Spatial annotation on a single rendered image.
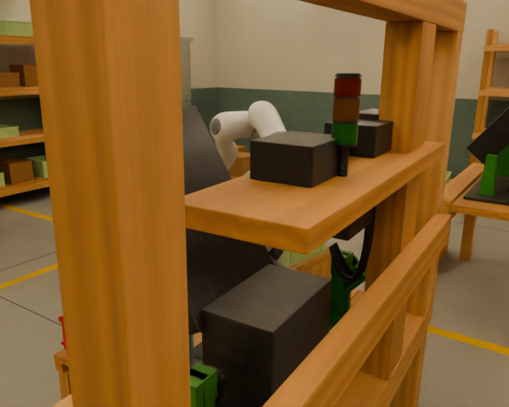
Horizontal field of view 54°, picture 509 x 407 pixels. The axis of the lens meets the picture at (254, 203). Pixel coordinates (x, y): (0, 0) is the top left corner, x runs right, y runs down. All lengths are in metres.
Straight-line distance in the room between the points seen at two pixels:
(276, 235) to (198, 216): 0.14
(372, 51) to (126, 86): 8.29
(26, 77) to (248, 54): 4.47
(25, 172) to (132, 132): 6.44
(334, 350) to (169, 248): 0.49
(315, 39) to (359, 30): 0.82
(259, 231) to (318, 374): 0.27
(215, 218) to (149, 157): 0.31
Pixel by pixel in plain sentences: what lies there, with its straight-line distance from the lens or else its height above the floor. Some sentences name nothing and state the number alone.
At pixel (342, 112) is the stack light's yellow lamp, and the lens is 0.95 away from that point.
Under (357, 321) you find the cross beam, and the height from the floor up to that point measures 1.28.
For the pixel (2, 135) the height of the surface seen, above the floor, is 0.88.
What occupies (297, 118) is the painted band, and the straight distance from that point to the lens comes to 9.28.
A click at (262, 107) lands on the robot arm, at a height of 1.61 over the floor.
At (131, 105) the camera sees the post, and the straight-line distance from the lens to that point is 0.43.
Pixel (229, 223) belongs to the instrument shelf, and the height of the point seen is 1.52.
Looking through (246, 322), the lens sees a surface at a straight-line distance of 1.04.
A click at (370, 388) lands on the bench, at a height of 0.88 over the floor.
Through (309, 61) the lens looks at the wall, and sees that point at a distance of 9.14.
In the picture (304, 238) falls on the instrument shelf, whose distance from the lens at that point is 0.67.
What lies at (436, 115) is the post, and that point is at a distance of 1.72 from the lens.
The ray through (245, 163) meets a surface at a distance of 7.08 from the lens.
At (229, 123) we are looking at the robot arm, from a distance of 1.77.
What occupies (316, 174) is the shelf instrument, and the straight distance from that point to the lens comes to 0.89.
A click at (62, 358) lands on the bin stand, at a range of 1.84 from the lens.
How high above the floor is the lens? 1.75
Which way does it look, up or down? 16 degrees down
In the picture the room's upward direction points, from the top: 1 degrees clockwise
